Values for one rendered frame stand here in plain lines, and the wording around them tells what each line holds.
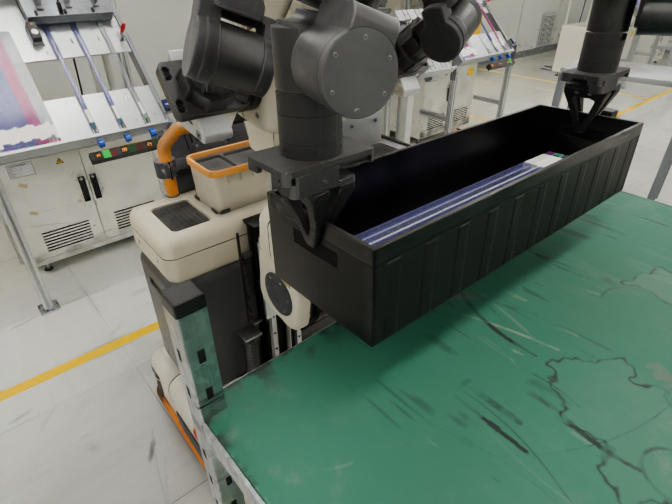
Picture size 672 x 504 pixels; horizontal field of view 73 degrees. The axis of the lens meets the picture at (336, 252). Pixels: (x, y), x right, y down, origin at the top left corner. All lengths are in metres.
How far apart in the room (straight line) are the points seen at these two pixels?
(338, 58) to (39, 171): 2.27
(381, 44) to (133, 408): 1.67
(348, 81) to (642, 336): 0.50
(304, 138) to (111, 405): 1.61
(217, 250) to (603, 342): 0.83
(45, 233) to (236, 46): 2.11
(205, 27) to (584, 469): 0.61
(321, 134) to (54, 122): 1.89
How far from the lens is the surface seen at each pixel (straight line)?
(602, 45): 0.85
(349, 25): 0.32
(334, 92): 0.31
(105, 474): 1.73
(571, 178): 0.69
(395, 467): 0.47
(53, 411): 1.98
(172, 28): 4.40
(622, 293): 0.75
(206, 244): 1.12
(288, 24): 0.39
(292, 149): 0.40
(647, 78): 3.13
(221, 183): 1.13
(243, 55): 0.62
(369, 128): 0.90
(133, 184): 2.65
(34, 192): 2.54
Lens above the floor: 1.34
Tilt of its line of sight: 33 degrees down
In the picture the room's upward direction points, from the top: straight up
